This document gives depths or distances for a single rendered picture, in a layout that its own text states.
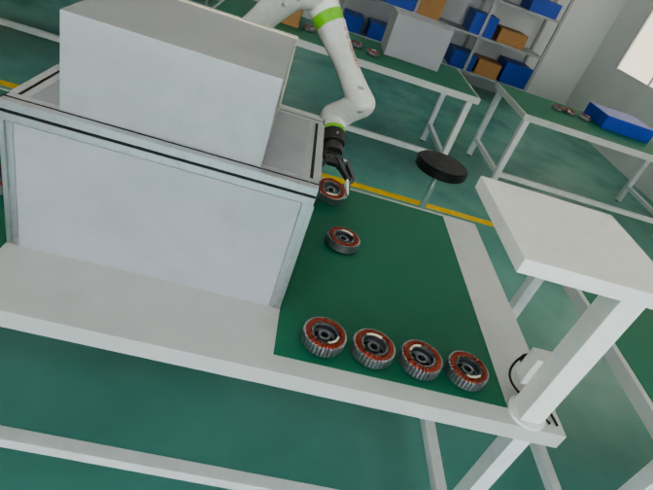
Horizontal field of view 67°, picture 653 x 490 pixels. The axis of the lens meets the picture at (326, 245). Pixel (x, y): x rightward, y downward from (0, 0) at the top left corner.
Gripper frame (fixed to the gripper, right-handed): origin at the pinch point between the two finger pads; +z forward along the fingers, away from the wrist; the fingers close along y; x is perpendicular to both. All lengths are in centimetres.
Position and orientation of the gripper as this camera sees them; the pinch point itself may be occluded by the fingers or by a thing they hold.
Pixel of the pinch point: (330, 189)
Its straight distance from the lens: 181.1
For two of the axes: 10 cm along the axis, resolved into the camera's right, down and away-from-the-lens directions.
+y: -9.4, -2.0, -2.9
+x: 3.5, -4.4, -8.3
